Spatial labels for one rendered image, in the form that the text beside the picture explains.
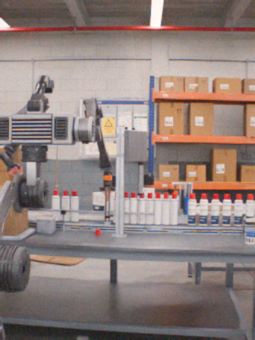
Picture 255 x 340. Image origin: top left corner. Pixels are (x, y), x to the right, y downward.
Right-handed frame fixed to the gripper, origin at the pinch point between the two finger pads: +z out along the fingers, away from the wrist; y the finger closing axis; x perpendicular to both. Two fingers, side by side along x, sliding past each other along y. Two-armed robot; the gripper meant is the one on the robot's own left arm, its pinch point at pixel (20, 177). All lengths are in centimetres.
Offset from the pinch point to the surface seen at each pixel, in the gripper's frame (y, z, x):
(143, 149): -4, 36, -73
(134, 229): -1, 72, -37
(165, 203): 0, 71, -63
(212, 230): -5, 103, -76
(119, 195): -11, 49, -44
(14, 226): -30.5, 24.1, 13.6
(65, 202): 6.1, 30.9, -12.2
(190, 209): -1, 84, -73
